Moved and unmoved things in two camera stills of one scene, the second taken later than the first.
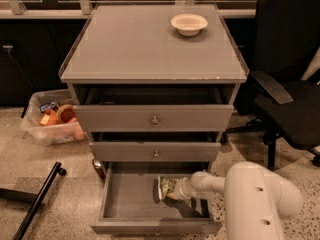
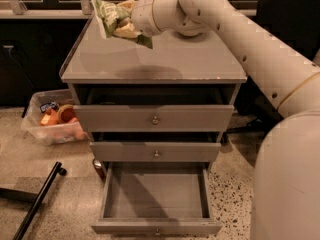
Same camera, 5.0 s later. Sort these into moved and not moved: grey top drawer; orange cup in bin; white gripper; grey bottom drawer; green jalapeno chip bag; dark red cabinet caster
Moved: green jalapeno chip bag; white gripper
Not moved: grey bottom drawer; orange cup in bin; grey top drawer; dark red cabinet caster
